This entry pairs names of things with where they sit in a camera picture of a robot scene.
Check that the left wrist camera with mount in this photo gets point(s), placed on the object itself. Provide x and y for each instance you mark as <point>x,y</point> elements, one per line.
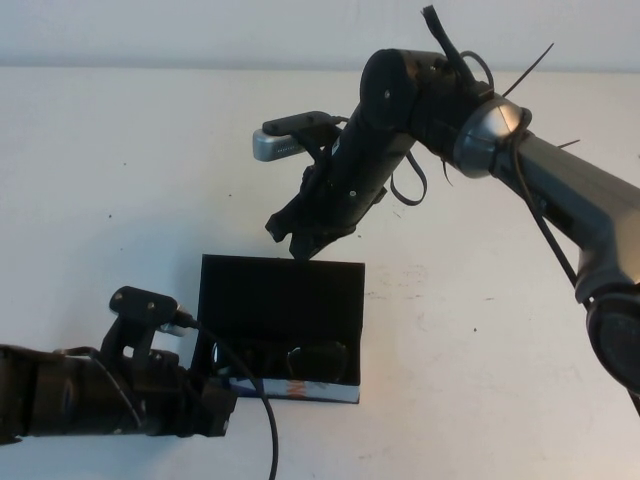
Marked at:
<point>140,302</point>

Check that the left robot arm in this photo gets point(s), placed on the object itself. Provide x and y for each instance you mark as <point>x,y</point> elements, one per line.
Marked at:
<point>50,395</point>

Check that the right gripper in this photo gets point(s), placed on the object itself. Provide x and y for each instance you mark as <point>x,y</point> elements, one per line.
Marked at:
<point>350,180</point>

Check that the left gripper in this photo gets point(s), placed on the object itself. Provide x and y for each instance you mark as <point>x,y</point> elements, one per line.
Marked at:
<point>170,395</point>

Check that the long black zip tie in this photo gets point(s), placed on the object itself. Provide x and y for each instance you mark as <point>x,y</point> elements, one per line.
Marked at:
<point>530,67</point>

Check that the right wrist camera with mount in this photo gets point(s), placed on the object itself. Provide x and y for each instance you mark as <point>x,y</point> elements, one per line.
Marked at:
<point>280,145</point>

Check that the black framed glasses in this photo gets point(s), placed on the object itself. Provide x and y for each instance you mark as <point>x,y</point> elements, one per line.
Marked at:
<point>320,362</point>

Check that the black glasses case printed side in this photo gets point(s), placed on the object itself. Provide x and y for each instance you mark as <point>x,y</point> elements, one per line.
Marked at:
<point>280,300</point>

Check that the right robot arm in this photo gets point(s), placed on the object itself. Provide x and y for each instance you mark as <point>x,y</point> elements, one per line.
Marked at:
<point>565,175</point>

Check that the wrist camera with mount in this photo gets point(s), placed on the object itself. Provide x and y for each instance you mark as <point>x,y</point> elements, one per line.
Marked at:
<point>140,302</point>
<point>280,145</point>

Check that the short black zip tie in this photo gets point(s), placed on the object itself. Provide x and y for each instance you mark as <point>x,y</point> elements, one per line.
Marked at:
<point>569,144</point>

